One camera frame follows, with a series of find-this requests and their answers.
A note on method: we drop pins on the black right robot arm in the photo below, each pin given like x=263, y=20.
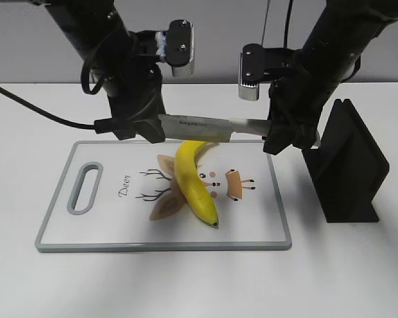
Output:
x=346, y=28

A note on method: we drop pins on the yellow plastic banana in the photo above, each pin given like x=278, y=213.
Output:
x=190, y=183

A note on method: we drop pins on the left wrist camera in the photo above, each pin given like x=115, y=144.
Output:
x=175, y=47

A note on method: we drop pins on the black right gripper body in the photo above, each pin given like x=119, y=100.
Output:
x=301, y=83

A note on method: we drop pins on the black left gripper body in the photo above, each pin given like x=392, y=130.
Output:
x=132, y=77

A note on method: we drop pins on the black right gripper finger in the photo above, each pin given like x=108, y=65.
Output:
x=305, y=138
x=278, y=138

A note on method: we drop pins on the white grey-rimmed cutting board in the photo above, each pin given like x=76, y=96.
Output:
x=122, y=197

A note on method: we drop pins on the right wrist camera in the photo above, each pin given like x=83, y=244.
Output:
x=251, y=71

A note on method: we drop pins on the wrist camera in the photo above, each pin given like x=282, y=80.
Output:
x=175, y=47
x=251, y=71

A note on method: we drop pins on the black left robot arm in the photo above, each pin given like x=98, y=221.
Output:
x=84, y=24

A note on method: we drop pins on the white-handled kitchen knife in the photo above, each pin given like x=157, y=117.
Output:
x=207, y=129

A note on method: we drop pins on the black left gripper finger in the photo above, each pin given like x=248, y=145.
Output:
x=150, y=129
x=122, y=129

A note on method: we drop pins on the black knife stand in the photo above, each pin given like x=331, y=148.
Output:
x=348, y=168

